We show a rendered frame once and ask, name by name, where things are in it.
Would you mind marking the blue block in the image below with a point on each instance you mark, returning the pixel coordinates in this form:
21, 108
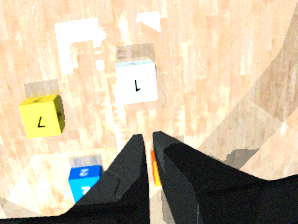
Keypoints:
82, 179

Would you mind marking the orange block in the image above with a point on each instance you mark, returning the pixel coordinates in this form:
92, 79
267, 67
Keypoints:
155, 172

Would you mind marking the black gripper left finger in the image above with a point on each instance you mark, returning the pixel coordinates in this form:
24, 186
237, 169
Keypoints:
120, 196

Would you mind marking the white block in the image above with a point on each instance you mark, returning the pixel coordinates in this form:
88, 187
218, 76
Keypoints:
136, 81

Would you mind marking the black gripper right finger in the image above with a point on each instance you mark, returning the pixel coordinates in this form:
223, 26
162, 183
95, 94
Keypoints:
202, 190

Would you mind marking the yellow digit block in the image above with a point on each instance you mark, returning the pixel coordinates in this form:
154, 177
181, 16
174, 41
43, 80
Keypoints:
42, 116

